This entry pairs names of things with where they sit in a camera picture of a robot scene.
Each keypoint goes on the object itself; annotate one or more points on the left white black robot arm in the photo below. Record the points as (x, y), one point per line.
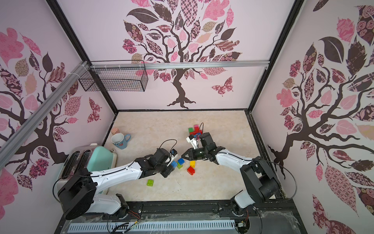
(81, 193)

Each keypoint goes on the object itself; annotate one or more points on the mint chrome toaster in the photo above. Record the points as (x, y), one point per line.
(93, 157)

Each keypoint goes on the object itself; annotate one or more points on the aluminium frame rail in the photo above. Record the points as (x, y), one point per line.
(183, 65)
(20, 136)

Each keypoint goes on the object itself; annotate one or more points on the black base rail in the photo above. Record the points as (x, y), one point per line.
(223, 208)

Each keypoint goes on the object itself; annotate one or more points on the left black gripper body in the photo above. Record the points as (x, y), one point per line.
(163, 169)

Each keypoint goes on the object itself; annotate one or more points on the red long brick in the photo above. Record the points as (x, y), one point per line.
(196, 133)

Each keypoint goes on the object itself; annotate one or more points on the white slotted cable duct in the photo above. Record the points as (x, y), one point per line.
(152, 227)

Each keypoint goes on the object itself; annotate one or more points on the black wire basket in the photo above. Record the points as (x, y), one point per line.
(129, 76)

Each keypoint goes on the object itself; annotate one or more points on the lime square brick front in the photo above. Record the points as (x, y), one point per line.
(150, 182)

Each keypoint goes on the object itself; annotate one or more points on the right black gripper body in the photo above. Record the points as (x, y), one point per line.
(192, 153)

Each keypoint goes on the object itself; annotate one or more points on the small pink cup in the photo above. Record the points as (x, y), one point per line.
(115, 131)

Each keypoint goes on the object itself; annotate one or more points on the aluminium frame rail back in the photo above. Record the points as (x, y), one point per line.
(183, 65)

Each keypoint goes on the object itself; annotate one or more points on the yellow square brick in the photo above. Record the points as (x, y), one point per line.
(192, 163)

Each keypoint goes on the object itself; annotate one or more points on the blue floral mug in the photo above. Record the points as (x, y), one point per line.
(120, 140)

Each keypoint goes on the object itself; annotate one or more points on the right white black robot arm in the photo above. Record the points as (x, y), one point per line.
(258, 176)

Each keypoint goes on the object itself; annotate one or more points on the aluminium frame rail left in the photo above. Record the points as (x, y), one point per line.
(20, 136)

